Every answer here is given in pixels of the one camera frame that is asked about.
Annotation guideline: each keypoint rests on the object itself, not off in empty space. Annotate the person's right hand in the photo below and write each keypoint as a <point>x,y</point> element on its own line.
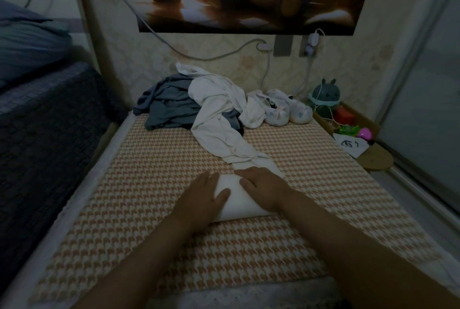
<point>266,186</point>

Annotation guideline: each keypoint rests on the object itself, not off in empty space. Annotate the person's left hand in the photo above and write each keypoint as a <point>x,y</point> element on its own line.
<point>201,203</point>

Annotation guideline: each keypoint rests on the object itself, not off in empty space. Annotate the white T-shirt with letter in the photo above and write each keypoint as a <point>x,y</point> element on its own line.
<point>237,206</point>

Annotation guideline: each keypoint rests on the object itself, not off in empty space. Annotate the white printed slipper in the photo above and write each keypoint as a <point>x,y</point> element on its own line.
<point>300,112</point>
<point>277,114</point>

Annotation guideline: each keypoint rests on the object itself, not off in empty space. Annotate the pile of grey-blue clothes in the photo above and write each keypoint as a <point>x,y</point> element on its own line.
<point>169,107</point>

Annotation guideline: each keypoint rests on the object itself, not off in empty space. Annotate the person's right forearm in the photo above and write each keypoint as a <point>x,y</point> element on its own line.
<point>366,255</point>

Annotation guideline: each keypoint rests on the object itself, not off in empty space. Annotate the person's left forearm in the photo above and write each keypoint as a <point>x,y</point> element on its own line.
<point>144,269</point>

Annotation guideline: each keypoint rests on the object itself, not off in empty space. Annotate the white printed card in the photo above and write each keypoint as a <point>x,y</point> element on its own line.
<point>352,145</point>

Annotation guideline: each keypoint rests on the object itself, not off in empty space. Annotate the green toy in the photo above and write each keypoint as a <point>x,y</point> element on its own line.
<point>348,130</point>

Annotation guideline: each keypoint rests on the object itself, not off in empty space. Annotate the red toy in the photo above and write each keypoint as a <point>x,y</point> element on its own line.
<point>345,115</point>

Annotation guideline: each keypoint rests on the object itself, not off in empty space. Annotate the teal round bunny lamp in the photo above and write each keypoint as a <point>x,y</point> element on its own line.
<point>325,94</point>

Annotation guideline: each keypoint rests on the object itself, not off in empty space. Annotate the pink ball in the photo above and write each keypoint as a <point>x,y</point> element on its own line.
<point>366,134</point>

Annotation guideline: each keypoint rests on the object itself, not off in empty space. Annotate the wooden bedside tray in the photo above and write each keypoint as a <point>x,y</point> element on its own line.
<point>377,158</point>

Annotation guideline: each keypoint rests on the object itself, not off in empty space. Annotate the white charger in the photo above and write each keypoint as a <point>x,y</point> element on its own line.
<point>311,43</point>

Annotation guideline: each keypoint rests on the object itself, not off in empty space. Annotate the dark patterned bed cover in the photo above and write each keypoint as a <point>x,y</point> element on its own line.
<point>43,147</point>

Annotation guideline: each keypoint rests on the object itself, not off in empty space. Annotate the grey sliding door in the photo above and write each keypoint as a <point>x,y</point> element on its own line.
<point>424,104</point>

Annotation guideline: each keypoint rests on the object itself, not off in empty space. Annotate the grey-green pillow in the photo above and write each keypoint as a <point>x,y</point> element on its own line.
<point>29,50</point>

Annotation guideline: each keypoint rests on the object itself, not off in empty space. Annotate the blue pillow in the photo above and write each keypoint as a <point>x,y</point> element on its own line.
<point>14,12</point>

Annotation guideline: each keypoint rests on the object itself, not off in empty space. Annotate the white wall plug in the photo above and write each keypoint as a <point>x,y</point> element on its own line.
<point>264,46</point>

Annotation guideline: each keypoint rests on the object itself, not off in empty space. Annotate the grey wall socket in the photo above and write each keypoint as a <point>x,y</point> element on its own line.
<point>283,45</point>

